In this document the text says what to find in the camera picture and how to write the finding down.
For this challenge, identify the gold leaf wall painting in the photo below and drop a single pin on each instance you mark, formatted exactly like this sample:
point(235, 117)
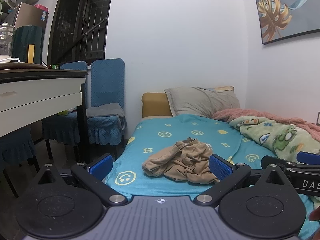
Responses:
point(280, 12)

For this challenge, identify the yellow block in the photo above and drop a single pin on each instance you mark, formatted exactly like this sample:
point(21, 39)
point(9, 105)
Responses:
point(31, 53)

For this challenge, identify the blue covered chair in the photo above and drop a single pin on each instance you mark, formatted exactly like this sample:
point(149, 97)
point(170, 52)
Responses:
point(107, 85)
point(15, 147)
point(60, 127)

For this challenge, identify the mustard yellow headboard cushion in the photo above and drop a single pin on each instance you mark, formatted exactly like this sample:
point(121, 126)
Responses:
point(155, 105)

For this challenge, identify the dark grille door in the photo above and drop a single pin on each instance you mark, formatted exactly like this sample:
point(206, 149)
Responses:
point(75, 25)

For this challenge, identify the tan shirt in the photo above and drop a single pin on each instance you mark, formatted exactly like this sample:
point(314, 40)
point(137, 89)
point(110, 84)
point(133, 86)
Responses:
point(180, 163)

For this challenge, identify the pink lid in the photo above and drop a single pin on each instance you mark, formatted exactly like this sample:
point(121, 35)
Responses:
point(41, 7)

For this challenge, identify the glass jar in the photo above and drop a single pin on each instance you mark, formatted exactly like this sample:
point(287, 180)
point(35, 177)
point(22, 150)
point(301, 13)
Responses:
point(5, 40)

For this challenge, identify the grey pillow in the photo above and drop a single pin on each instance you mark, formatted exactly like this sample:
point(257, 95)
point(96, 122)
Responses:
point(200, 100)

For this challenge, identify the person's right hand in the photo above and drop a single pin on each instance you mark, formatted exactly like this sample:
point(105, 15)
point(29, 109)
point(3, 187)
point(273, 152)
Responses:
point(316, 215)

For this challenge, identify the wall socket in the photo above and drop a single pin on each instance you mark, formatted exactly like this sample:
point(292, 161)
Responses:
point(318, 118)

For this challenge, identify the teal smiley print bed sheet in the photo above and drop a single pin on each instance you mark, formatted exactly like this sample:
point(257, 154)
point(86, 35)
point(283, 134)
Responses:
point(155, 135)

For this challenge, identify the yellow pillow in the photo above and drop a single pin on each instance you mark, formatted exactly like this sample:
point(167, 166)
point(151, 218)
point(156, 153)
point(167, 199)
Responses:
point(223, 88)

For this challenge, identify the pink fluffy blanket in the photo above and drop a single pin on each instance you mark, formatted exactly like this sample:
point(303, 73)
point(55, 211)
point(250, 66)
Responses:
point(250, 113)

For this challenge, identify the dark green cylinder container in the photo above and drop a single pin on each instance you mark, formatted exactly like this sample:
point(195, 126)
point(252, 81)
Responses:
point(22, 42)

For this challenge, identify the green can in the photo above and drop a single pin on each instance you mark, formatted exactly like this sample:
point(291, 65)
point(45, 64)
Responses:
point(55, 66)

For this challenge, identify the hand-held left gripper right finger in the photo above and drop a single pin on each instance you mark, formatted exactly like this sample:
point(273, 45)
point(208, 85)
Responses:
point(221, 167)

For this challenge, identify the silver refrigerator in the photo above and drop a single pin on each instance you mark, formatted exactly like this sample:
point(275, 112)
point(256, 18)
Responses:
point(30, 15)

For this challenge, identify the white appliance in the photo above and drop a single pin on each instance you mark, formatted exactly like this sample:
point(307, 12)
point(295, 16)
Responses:
point(8, 59)

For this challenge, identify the green cartoon print blanket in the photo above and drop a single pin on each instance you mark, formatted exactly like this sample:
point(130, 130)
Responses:
point(280, 135)

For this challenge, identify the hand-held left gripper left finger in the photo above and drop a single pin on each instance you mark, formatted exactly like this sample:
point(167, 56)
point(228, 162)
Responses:
point(101, 167)

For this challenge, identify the white table with dark top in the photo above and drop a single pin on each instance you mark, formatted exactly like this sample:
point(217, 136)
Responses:
point(37, 90)

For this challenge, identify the yellow-green toy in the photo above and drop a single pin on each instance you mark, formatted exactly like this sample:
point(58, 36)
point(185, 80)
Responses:
point(62, 112)

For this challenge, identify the grey cloth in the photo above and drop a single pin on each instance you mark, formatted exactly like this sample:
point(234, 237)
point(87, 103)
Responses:
point(105, 110)

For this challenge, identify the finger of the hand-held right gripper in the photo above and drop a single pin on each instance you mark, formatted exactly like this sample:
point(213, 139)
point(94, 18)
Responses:
point(308, 158)
point(277, 162)

